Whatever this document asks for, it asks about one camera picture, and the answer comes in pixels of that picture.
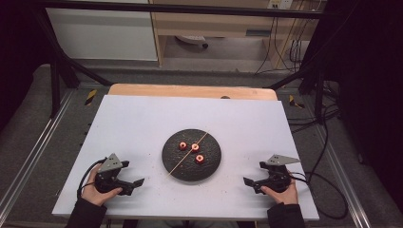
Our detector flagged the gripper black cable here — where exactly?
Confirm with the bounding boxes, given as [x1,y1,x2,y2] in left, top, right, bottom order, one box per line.
[76,157,108,200]
[289,171,349,220]

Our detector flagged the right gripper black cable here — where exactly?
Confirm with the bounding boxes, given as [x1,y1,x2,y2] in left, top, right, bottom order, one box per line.
[289,171,349,220]

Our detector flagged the white cabinet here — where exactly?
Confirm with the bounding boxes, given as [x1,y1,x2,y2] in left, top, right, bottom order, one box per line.
[46,7,159,62]

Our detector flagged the aluminium floor rail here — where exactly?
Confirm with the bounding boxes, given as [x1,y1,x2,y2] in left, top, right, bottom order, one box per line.
[312,124,373,228]
[0,89,76,217]

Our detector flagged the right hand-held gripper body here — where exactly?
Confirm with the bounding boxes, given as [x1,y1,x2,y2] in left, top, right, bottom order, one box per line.
[267,154,300,194]

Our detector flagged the white wall socket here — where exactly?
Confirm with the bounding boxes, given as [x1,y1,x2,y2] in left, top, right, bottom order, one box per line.
[267,0,294,10]

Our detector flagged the yellow black tape strip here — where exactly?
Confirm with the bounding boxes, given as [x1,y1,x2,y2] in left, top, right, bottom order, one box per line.
[288,94,305,109]
[84,89,98,106]

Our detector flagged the person's left hand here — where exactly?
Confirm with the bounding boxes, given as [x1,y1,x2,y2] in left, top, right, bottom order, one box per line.
[81,164,124,207]

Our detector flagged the black curtain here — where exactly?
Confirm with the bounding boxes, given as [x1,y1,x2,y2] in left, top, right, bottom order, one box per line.
[321,0,403,212]
[0,0,53,131]

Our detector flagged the black metal frame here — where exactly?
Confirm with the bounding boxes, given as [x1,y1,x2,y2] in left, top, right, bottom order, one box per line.
[31,0,327,124]

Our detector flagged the black round plate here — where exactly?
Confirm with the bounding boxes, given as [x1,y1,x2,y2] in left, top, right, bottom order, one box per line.
[162,128,222,182]

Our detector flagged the thin wooden skewer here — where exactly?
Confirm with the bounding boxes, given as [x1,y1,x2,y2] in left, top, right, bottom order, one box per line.
[166,130,210,177]

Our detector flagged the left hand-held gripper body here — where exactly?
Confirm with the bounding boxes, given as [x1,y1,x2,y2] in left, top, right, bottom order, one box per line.
[94,153,127,195]

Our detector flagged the person's right hand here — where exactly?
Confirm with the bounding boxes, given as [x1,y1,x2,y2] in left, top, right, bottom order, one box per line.
[259,172,299,205]

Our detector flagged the wooden table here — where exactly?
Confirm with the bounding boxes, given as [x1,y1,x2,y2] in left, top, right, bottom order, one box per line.
[107,83,278,102]

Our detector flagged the light wooden desk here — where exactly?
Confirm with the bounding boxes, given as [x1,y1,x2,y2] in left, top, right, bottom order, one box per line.
[148,0,321,69]

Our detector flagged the hanging black cables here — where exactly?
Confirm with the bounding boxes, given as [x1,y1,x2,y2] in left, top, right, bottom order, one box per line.
[255,16,306,76]

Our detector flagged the grey chair base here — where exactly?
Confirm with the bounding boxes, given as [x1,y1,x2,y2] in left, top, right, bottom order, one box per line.
[175,34,209,49]

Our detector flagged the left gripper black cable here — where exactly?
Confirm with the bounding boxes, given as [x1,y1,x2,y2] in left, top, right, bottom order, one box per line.
[76,157,108,200]

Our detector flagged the black floor cables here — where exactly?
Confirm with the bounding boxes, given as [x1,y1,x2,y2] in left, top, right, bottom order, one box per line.
[286,80,342,135]

